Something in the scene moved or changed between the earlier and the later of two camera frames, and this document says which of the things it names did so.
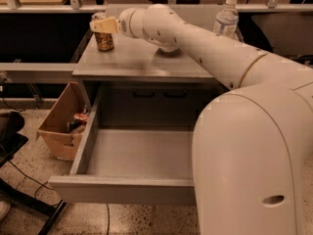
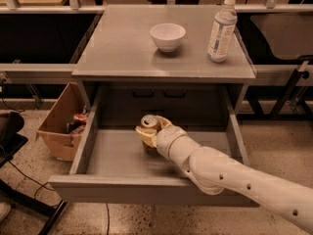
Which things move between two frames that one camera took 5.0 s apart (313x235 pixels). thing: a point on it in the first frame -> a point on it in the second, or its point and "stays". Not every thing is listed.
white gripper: (123, 23) -> (167, 138)
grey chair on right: (290, 33) stays
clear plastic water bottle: (226, 20) stays
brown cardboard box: (59, 131) stays
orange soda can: (105, 41) -> (151, 120)
